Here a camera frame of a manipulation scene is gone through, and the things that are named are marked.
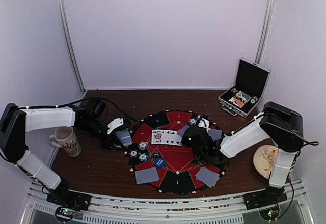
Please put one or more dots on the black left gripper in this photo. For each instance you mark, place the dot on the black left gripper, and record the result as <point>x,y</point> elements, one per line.
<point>111,139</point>

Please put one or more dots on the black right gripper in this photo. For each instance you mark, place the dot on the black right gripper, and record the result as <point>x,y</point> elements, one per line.
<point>185,141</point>

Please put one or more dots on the dealt blue card seat eight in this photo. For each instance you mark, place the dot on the dealt blue card seat eight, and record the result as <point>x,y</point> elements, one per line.
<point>215,134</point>

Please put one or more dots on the dealt blue card seat ten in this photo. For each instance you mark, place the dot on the dealt blue card seat ten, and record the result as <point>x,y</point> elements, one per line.
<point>201,172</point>

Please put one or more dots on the clubs number card face-up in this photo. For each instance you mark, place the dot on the clubs number card face-up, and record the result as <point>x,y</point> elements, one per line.
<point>171,133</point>

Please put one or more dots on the blue small blind button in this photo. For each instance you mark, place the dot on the blue small blind button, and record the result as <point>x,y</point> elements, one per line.
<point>159,162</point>

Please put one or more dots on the king of clubs card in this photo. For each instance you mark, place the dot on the king of clubs card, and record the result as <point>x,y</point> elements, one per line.
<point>156,137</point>

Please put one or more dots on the black triangular all-in marker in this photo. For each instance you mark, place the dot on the black triangular all-in marker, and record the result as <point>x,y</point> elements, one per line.
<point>155,153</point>

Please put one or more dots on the red black chips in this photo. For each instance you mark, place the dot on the red black chips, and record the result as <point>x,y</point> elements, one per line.
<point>133,154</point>

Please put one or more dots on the blue cream chips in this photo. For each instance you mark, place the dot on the blue cream chips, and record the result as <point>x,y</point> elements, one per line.
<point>143,145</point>

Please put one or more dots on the dealt blue card seat two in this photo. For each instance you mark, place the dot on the dealt blue card seat two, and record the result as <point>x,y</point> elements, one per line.
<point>146,176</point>

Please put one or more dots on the green chips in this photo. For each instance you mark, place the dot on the green chips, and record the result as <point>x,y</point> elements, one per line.
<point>143,157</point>

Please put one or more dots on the face-down community card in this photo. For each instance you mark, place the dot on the face-down community card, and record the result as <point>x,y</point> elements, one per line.
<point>182,131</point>

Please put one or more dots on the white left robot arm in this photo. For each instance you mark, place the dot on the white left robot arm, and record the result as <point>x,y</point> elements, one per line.
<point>20,125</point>

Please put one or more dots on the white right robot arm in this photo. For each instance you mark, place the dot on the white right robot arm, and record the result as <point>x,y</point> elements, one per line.
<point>278,123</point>

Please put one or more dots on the white floral ceramic mug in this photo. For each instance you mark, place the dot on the white floral ceramic mug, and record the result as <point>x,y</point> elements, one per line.
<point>65,138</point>

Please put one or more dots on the round red black poker mat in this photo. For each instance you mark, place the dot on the round red black poker mat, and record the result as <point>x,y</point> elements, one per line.
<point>179,174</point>

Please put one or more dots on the cream floral plate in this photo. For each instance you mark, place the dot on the cream floral plate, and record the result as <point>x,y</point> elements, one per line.
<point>264,160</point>

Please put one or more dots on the aluminium poker case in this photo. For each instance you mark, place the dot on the aluminium poker case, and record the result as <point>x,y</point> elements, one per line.
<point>250,84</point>

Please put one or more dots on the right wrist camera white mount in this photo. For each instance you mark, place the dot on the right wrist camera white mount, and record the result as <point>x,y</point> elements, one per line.
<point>203,123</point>

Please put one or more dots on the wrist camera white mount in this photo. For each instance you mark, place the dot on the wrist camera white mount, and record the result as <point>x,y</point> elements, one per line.
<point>114,124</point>
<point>203,123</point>

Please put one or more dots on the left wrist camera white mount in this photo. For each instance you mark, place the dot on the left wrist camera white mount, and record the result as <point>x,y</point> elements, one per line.
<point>114,124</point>

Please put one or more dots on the left aluminium frame post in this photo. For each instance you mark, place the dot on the left aluminium frame post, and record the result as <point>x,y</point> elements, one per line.
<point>69,45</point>

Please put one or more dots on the aluminium frame post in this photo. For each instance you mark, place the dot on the aluminium frame post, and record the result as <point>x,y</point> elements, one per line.
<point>267,22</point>
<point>69,45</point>

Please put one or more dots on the right aluminium frame post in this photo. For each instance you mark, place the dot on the right aluminium frame post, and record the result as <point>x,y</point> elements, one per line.
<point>267,22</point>

